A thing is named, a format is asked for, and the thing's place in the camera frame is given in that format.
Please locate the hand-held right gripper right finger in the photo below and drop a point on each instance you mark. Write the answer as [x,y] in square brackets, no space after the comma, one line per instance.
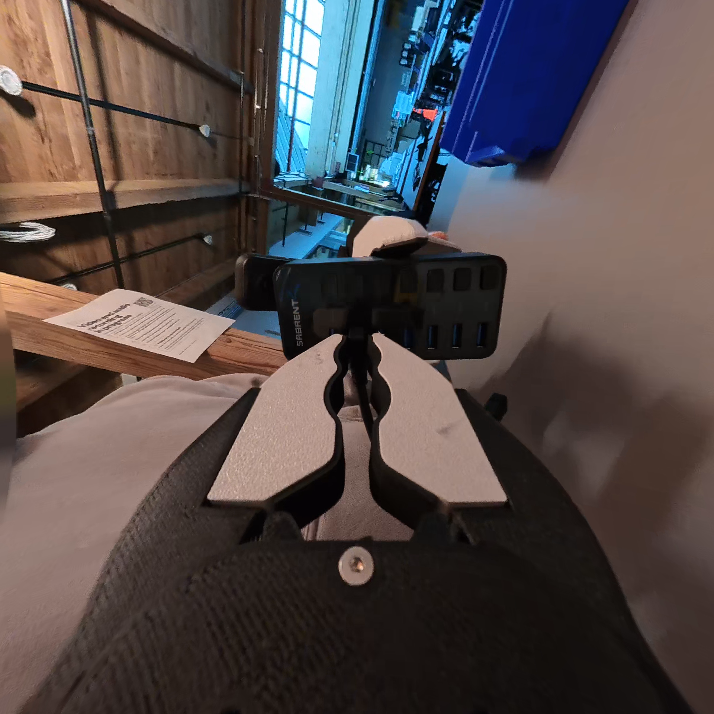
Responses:
[435,440]

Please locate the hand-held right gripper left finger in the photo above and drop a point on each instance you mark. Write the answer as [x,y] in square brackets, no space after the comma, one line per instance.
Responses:
[279,435]

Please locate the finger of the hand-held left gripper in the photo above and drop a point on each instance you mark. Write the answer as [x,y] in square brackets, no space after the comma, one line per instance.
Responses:
[385,233]

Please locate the black usb hub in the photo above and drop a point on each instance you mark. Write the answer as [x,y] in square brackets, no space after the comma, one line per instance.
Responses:
[390,290]

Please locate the wooden beam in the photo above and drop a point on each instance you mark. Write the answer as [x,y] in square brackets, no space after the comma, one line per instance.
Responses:
[251,348]

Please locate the white printed paper notice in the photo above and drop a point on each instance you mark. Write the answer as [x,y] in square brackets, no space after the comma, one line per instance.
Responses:
[145,323]

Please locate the paned window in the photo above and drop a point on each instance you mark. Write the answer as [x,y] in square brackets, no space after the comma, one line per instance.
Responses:
[298,67]

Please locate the person in beige hoodie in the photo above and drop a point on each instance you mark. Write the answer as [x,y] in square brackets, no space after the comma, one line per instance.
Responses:
[83,474]

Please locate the black metal pipe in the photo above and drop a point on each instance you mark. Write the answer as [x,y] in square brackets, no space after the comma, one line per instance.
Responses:
[92,145]

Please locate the blue plastic bin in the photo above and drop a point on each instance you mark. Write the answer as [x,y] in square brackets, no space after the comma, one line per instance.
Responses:
[530,72]

